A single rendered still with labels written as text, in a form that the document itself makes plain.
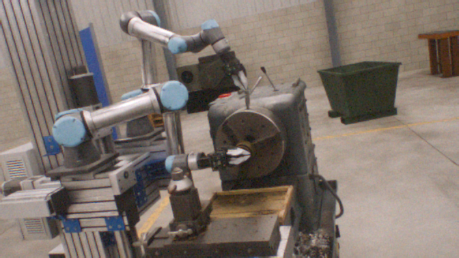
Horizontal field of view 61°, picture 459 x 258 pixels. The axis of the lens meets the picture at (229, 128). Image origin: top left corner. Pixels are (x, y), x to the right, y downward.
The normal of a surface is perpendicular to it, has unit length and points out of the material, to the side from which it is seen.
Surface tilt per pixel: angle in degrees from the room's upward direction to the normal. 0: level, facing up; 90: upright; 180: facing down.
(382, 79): 102
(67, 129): 91
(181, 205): 90
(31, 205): 90
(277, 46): 90
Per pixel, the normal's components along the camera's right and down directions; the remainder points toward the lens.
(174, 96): 0.41, 0.08
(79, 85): -0.29, 0.24
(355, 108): 0.09, 0.39
